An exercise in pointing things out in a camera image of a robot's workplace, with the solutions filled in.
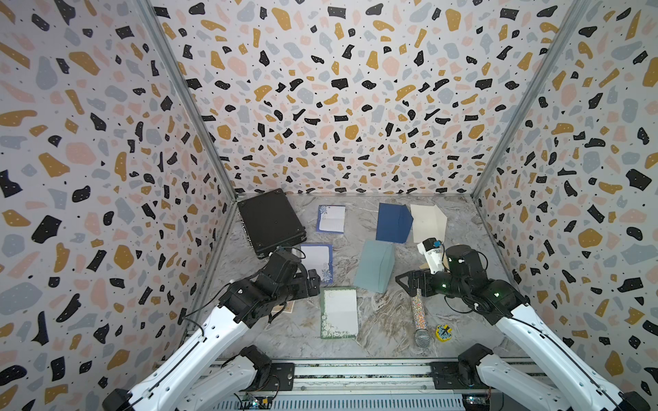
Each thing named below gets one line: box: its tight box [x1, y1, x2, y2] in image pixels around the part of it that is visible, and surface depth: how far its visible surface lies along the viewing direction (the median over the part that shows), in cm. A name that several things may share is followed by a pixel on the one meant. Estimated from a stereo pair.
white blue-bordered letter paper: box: [299, 244, 334, 286], surface depth 99 cm
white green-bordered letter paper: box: [320, 285, 359, 340], surface depth 88 cm
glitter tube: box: [412, 288, 432, 349], surface depth 82 cm
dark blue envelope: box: [375, 202, 414, 245], surface depth 115 cm
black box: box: [236, 188, 308, 259], surface depth 112 cm
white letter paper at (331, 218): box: [316, 204, 347, 234], surface depth 116 cm
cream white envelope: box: [410, 203, 449, 244], surface depth 113 cm
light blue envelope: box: [353, 239, 395, 294], surface depth 100 cm
